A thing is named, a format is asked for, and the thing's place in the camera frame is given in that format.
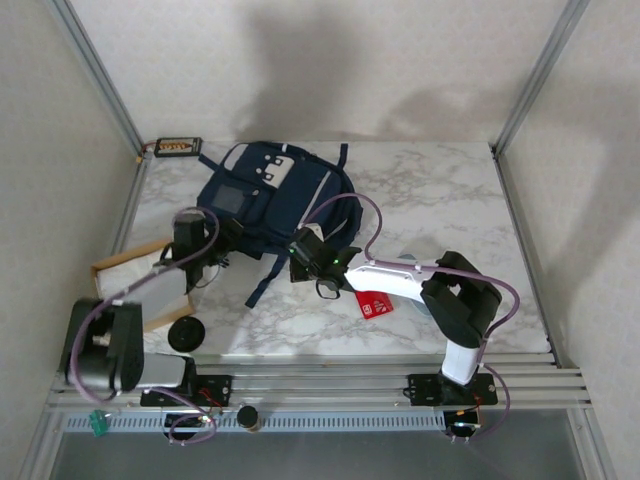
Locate red card package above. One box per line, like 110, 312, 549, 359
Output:
354, 289, 396, 320

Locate navy blue student backpack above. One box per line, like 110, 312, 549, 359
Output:
195, 141, 365, 309

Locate blue-grey pencil case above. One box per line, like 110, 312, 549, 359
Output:
397, 252, 431, 317

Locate black round disc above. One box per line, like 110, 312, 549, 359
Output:
167, 315, 207, 352

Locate white crumpled paper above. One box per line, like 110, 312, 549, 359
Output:
97, 254, 189, 324

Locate brown cardboard box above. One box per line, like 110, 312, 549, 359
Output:
89, 238, 197, 334

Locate black battery charger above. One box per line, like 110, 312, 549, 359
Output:
153, 136, 204, 159

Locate aluminium mounting rails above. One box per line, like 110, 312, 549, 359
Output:
44, 352, 594, 414

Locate small electronics board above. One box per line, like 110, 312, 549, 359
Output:
164, 407, 226, 436
442, 407, 485, 434

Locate black round knob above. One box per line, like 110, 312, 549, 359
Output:
236, 405, 262, 434

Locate green plug connector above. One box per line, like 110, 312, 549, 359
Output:
88, 408, 110, 439

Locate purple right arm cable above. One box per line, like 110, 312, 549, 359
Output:
299, 193, 521, 444

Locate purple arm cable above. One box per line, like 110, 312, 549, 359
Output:
299, 193, 521, 444
68, 205, 221, 446

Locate aluminium table side rail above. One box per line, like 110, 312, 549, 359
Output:
492, 149, 562, 367
79, 149, 151, 356

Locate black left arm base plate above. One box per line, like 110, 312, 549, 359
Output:
139, 373, 234, 409

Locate grey slotted cable duct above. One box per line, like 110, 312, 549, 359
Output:
62, 412, 446, 435

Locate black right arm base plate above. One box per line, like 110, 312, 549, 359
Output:
407, 372, 500, 407

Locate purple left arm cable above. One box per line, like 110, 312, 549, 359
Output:
68, 205, 221, 446

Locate aluminium frame post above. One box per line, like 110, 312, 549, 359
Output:
42, 0, 146, 156
492, 0, 591, 154

